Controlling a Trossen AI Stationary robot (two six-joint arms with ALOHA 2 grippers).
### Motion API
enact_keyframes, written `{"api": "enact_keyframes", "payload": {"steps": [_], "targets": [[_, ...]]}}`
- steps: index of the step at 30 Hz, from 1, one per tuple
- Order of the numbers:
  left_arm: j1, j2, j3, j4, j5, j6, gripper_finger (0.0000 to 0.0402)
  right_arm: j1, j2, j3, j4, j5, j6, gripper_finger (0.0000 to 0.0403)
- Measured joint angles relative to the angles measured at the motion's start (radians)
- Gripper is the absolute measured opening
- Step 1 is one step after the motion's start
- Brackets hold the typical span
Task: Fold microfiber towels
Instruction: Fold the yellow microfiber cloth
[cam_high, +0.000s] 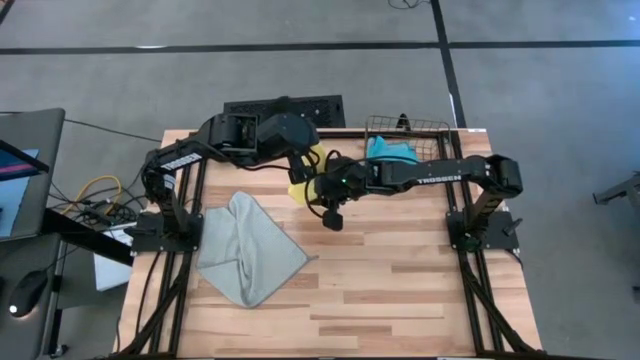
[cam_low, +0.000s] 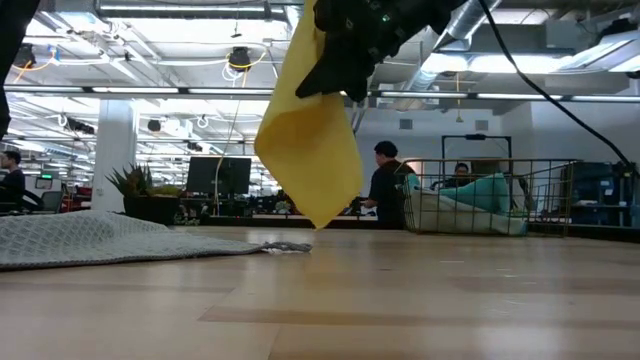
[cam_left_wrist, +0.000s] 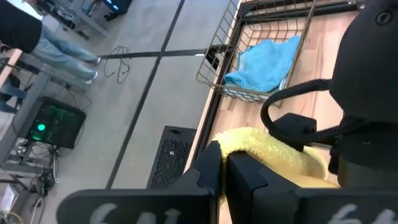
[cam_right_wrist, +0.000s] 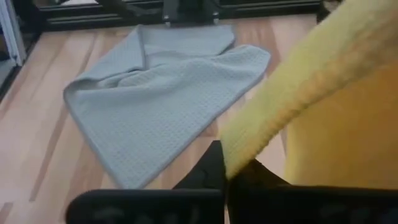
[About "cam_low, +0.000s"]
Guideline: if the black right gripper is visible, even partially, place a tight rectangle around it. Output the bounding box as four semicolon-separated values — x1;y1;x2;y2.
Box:
294;0;466;104

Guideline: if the yellow microfiber towel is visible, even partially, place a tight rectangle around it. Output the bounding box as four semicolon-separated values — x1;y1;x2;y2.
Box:
253;0;365;230

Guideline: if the turquoise microfiber towel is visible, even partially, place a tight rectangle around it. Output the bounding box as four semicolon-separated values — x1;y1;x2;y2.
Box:
404;172;511;216

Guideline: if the grey microfiber towel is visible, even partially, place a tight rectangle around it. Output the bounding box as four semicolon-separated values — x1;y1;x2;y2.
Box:
0;209;314;273

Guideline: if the black ceiling-mounted device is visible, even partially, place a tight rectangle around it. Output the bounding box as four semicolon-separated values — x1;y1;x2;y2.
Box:
227;46;253;71

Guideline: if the person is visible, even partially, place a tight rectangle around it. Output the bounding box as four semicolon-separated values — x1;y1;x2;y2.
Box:
0;149;26;214
432;162;474;191
362;140;416;230

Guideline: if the dark background monitor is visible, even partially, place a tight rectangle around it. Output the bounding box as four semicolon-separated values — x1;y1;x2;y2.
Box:
185;156;253;196

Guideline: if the potted succulent plant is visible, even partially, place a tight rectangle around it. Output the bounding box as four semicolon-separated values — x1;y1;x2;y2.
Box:
105;163;184;226

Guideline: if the white building column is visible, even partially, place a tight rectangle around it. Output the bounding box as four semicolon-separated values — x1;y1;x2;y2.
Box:
91;98;139;214

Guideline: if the blue storage shelving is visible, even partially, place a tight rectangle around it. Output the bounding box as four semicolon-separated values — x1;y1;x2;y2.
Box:
559;162;640;229

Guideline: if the silver ventilation duct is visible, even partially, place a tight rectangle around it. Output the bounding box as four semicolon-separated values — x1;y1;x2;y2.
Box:
399;0;501;111

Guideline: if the black background station frame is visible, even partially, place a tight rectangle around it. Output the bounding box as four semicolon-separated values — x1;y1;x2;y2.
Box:
440;133;514;162

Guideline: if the gold wire basket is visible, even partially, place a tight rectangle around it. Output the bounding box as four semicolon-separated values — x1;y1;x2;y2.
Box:
399;158;581;237

